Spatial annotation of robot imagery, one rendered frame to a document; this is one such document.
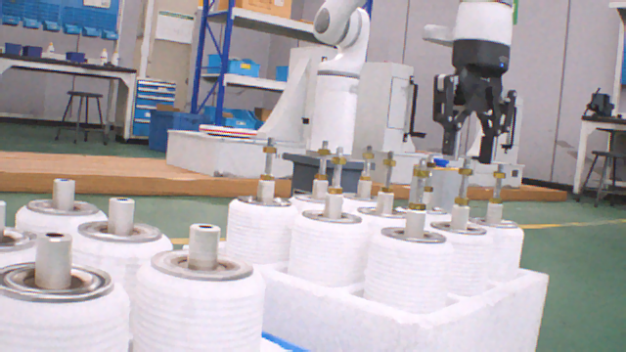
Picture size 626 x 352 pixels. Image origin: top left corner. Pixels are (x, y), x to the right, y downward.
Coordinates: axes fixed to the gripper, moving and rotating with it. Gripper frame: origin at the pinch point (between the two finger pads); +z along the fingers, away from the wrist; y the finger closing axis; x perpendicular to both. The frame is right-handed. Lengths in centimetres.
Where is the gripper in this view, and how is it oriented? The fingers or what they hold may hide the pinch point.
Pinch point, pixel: (469, 153)
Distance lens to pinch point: 77.7
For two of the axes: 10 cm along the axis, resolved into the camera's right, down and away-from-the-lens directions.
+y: 8.4, 0.5, 5.4
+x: -5.3, -1.4, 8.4
